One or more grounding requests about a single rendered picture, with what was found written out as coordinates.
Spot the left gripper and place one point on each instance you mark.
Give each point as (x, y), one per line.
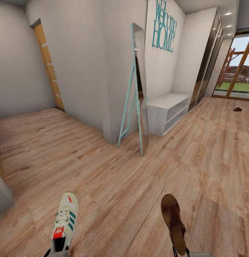
(49, 251)

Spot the standing mirror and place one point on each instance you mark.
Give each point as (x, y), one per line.
(138, 66)

